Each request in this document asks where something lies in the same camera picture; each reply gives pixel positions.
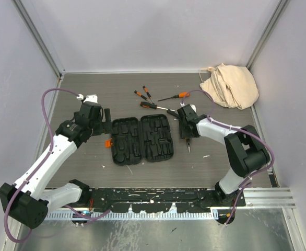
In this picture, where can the black plastic tool case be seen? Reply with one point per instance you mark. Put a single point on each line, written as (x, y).
(133, 140)

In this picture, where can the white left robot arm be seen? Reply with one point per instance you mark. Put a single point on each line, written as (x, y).
(26, 200)

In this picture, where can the beige cloth bag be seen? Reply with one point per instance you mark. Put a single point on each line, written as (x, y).
(231, 86)

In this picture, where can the small precision screwdriver right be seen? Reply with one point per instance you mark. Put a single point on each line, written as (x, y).
(148, 94)

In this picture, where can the slotted grey cable duct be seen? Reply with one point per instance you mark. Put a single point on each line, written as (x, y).
(171, 215)

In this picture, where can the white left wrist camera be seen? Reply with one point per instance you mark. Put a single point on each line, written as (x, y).
(89, 99)

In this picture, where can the orange black pliers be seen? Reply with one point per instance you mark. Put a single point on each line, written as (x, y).
(188, 144)

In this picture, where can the black handled claw hammer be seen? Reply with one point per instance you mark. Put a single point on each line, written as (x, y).
(173, 113)

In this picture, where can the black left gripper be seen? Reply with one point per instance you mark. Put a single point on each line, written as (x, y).
(105, 126)

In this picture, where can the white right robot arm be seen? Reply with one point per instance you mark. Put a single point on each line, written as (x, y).
(246, 152)

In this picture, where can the small precision screwdriver left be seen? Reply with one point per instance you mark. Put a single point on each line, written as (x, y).
(142, 96)

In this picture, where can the black handled screwdriver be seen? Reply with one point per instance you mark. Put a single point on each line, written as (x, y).
(149, 105)

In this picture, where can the orange handled screwdriver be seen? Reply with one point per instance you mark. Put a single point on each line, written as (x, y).
(180, 95)

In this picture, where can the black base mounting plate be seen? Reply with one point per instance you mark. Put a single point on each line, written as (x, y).
(121, 200)

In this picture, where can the small precision screwdriver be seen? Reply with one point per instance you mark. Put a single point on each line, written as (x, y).
(148, 94)
(142, 96)

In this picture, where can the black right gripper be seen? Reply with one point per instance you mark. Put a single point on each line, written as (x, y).
(183, 134)

